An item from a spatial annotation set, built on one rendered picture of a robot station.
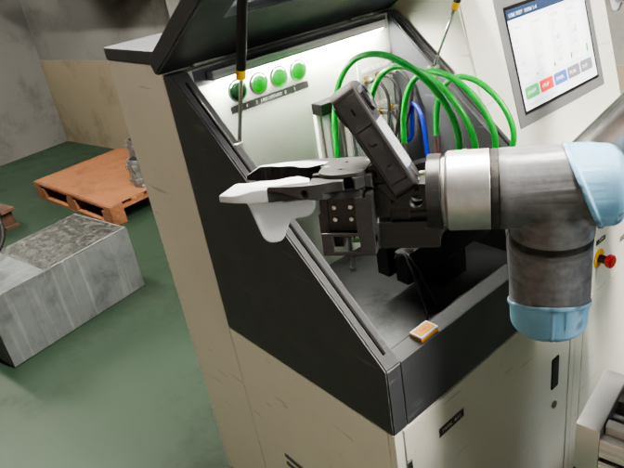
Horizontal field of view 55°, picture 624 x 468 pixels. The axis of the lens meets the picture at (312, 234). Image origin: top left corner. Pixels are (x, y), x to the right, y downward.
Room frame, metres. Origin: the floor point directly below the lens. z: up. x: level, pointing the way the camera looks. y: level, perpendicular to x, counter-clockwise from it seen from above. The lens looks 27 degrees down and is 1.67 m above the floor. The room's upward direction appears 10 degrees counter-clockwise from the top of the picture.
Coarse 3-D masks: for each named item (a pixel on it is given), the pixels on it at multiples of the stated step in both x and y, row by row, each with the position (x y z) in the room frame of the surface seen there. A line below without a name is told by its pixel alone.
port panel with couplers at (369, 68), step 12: (360, 60) 1.59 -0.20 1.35; (372, 60) 1.61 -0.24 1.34; (384, 60) 1.64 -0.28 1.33; (360, 72) 1.59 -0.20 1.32; (372, 72) 1.61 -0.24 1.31; (384, 84) 1.64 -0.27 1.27; (384, 96) 1.63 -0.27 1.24; (384, 108) 1.63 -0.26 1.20; (396, 108) 1.62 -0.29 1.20; (384, 120) 1.63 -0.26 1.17
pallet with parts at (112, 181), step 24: (72, 168) 5.06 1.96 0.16; (96, 168) 4.95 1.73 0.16; (120, 168) 4.83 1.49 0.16; (48, 192) 4.82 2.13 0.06; (72, 192) 4.42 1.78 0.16; (96, 192) 4.33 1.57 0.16; (120, 192) 4.24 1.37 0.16; (144, 192) 4.23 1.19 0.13; (96, 216) 4.18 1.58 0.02; (120, 216) 4.01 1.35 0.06
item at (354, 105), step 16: (336, 96) 0.53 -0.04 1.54; (352, 96) 0.52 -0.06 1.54; (368, 96) 0.54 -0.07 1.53; (336, 112) 0.54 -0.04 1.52; (352, 112) 0.52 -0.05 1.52; (368, 112) 0.52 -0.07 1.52; (352, 128) 0.52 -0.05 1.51; (368, 128) 0.52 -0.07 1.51; (384, 128) 0.53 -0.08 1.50; (368, 144) 0.51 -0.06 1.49; (384, 144) 0.51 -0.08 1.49; (400, 144) 0.55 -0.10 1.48; (384, 160) 0.51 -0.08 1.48; (400, 160) 0.51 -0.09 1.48; (384, 176) 0.51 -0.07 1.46; (400, 176) 0.50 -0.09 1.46; (416, 176) 0.52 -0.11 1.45; (400, 192) 0.50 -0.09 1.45
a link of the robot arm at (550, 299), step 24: (528, 264) 0.46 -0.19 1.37; (552, 264) 0.45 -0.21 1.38; (576, 264) 0.45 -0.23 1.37; (528, 288) 0.46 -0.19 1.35; (552, 288) 0.45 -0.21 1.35; (576, 288) 0.45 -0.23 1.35; (528, 312) 0.46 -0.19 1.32; (552, 312) 0.45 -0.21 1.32; (576, 312) 0.45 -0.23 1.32; (528, 336) 0.46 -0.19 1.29; (552, 336) 0.45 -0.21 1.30; (576, 336) 0.45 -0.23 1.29
